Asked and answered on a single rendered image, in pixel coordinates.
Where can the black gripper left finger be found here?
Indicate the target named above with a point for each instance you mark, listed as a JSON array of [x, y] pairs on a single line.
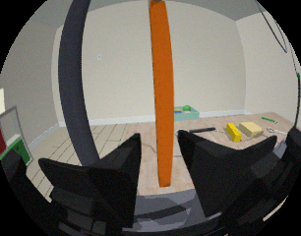
[[113, 180]]

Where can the orange handle with grey loop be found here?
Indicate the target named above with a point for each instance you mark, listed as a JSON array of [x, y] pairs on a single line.
[[163, 79]]

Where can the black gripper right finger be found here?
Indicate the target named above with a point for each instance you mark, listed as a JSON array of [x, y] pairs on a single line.
[[217, 170]]

